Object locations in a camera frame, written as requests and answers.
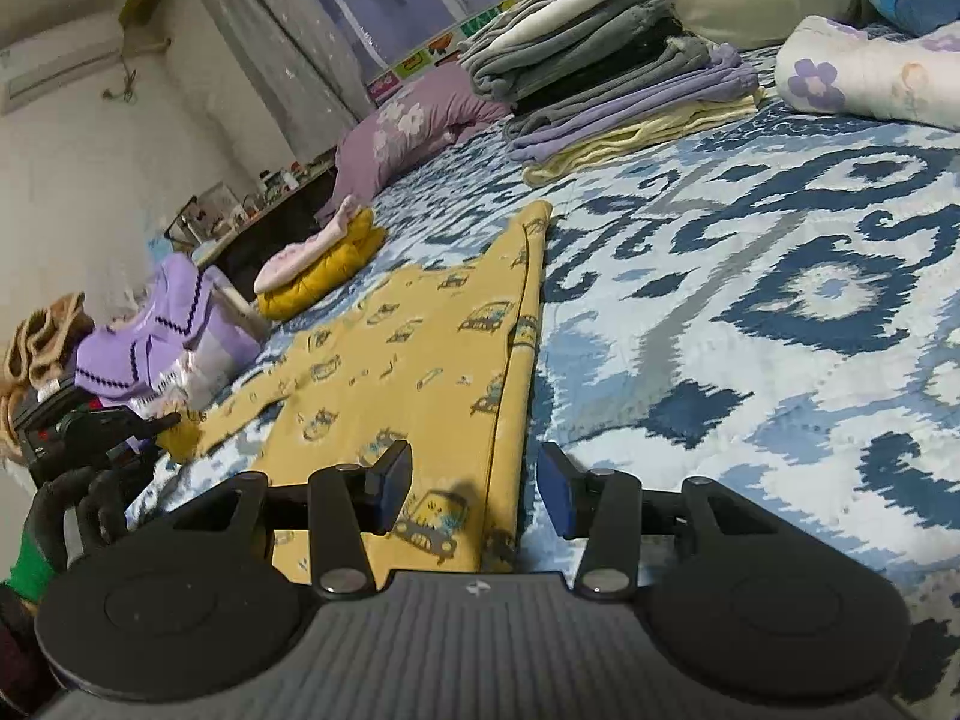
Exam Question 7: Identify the pink white garment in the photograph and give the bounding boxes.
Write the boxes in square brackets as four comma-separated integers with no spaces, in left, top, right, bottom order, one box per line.
[253,195,359,295]

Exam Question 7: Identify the pink and yellow folded clothes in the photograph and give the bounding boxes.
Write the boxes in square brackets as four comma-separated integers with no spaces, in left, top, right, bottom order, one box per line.
[257,208,387,320]

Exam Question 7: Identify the pale yellow folded garment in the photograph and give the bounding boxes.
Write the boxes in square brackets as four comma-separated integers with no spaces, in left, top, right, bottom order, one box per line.
[523,86,767,188]

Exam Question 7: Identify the white floral quilt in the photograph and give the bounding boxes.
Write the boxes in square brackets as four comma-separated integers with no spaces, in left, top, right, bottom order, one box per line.
[775,13,960,130]

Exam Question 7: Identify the person's left hand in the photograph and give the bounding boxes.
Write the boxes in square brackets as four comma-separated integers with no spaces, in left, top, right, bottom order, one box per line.
[21,465,134,575]

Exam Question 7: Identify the clear plastic container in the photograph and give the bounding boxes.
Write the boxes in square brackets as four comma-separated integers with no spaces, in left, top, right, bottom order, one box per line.
[180,181,248,241]

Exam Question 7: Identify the blue patterned bedspread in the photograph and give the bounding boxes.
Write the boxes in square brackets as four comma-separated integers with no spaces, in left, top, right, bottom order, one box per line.
[124,22,960,691]

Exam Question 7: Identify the purple floral pillow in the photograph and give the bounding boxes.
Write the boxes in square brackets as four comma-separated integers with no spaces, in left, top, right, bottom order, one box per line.
[315,64,515,222]

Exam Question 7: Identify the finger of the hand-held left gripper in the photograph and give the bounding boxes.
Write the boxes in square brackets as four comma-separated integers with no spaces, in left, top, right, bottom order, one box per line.
[112,408,182,445]

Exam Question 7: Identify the colourful printed strip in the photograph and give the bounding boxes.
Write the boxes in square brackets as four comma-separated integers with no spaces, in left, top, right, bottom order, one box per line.
[367,0,518,102]

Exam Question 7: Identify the dark desk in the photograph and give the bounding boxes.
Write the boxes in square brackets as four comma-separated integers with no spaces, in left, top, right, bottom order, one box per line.
[202,165,342,301]

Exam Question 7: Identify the dark grey folded garment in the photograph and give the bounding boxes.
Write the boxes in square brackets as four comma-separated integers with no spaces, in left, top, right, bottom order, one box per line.
[469,4,713,110]

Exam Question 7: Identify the yellow printed garment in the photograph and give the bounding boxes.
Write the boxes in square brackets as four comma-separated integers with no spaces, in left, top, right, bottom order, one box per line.
[154,199,554,575]

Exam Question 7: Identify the white air conditioner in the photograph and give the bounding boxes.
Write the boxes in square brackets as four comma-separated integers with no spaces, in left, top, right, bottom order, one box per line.
[0,26,125,117]

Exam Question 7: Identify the air conditioner cord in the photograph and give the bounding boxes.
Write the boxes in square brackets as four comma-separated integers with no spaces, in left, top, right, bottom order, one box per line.
[101,37,170,102]

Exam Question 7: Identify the light grey folded garment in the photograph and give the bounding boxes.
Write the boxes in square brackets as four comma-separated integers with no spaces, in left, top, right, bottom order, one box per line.
[457,0,680,83]

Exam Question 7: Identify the brown knitted cloth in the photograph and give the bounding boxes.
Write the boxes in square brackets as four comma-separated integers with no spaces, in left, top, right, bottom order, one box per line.
[0,292,87,458]

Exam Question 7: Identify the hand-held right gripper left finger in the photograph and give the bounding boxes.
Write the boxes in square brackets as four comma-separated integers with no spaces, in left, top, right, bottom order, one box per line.
[217,439,414,601]

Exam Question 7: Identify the grey curtain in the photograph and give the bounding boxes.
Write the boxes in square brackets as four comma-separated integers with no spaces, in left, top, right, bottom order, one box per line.
[191,0,376,137]

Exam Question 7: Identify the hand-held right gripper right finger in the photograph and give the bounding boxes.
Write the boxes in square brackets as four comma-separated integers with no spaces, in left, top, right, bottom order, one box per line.
[538,441,733,602]

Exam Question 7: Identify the white folded garment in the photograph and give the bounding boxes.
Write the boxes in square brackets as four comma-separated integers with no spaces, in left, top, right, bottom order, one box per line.
[491,0,638,53]

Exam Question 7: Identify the stack of folded clothes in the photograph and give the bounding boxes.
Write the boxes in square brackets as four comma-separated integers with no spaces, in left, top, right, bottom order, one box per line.
[504,43,760,164]

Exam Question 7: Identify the purple garment with dark trim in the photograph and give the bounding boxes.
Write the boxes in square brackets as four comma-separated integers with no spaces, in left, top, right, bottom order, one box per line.
[75,253,263,421]

